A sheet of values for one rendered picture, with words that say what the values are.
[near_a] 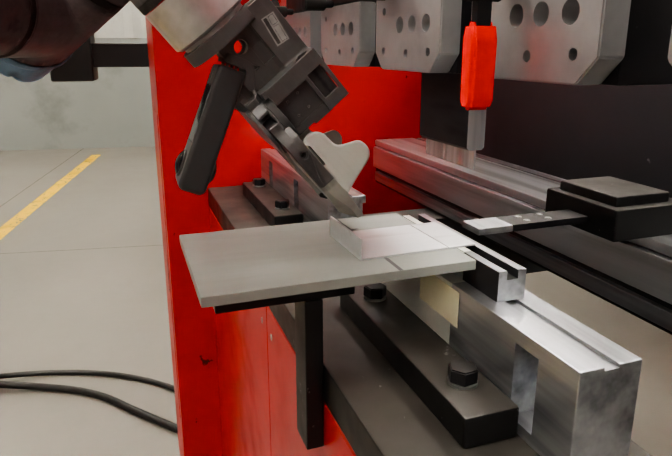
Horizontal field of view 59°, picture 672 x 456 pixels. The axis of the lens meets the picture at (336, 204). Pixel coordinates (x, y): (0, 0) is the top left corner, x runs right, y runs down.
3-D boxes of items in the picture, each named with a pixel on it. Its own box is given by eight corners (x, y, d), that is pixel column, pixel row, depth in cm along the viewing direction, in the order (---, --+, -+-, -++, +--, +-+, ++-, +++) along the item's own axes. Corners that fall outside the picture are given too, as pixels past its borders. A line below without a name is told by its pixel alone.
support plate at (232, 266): (179, 243, 66) (179, 234, 65) (396, 220, 74) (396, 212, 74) (201, 308, 49) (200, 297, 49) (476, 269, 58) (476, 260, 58)
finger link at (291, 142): (337, 178, 52) (268, 102, 51) (324, 190, 52) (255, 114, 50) (328, 176, 57) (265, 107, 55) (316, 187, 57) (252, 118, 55)
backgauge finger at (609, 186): (443, 227, 73) (444, 187, 72) (609, 208, 82) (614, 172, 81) (500, 258, 62) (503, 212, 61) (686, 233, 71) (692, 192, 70)
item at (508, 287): (402, 239, 73) (403, 215, 73) (424, 236, 74) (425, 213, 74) (496, 302, 55) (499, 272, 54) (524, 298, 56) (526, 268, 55)
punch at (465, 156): (418, 154, 68) (421, 69, 66) (434, 153, 69) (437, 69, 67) (465, 170, 59) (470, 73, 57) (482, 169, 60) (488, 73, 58)
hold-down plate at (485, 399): (339, 307, 77) (339, 285, 76) (377, 301, 78) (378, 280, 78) (463, 451, 49) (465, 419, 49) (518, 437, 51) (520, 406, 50)
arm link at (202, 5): (147, 15, 46) (143, 18, 53) (189, 61, 48) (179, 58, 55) (219, -48, 47) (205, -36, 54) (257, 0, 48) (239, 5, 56)
